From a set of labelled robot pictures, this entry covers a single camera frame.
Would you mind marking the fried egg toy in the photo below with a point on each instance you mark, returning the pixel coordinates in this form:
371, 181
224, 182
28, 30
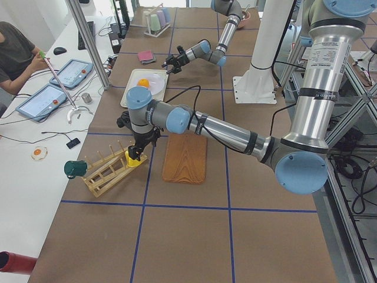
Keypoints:
39, 153

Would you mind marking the orange fruit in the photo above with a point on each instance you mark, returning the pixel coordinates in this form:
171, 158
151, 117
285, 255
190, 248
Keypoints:
143, 82

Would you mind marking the teach pendant tablet near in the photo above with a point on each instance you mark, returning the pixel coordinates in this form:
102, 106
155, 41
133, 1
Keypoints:
42, 103

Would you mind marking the dark green mug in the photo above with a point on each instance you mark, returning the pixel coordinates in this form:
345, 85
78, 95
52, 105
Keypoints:
73, 169

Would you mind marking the cream bear tray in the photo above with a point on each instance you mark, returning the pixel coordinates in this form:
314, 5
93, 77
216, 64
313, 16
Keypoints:
138, 73

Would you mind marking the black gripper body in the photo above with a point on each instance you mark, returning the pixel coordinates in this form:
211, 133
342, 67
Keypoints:
141, 140
181, 58

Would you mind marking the pink bowl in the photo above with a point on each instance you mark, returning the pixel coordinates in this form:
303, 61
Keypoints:
245, 19

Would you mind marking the seated person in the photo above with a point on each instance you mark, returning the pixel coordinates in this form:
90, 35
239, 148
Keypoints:
20, 58

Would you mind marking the blue plastic cup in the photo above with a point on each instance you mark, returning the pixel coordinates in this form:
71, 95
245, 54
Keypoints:
166, 14

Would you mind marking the yellow mug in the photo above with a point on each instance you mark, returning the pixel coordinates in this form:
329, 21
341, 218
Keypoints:
131, 162

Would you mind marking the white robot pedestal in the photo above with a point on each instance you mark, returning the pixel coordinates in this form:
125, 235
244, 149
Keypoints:
256, 86

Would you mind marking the pink cloth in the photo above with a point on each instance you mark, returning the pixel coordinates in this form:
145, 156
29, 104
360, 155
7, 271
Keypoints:
146, 57

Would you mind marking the purple plastic cup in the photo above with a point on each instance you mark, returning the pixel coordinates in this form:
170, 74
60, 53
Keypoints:
161, 17

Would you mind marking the white wire cup rack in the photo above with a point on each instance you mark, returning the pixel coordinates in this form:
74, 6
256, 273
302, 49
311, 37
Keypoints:
146, 18

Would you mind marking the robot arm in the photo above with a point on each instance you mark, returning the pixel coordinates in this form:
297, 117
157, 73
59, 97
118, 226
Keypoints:
202, 49
297, 158

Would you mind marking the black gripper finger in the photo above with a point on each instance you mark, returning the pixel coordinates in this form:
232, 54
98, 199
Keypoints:
135, 152
174, 62

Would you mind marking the green plastic cup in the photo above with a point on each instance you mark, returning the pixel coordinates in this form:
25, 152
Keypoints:
154, 23

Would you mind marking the wooden dish rack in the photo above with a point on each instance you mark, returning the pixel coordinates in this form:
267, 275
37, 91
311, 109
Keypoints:
107, 171

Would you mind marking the black computer mouse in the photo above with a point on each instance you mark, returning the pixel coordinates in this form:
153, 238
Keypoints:
59, 50

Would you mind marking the red cylinder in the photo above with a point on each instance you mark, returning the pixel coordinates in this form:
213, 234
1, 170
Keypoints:
16, 263

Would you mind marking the teach pendant tablet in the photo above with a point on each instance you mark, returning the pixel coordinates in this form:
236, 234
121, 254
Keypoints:
42, 103
74, 72

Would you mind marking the teach pendant tablet far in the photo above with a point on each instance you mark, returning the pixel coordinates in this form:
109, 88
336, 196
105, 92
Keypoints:
74, 72

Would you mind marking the white plate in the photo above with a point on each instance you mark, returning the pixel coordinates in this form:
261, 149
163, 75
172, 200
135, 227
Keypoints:
156, 83

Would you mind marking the small black device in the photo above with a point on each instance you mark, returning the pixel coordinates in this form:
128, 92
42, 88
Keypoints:
72, 143

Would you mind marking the small metal cylinder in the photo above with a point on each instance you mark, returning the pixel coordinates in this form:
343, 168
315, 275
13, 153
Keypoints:
86, 98

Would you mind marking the wooden cutting board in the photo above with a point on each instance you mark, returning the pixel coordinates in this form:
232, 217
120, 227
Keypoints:
186, 159

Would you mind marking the aluminium frame post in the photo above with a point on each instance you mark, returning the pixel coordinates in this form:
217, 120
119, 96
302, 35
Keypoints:
81, 23

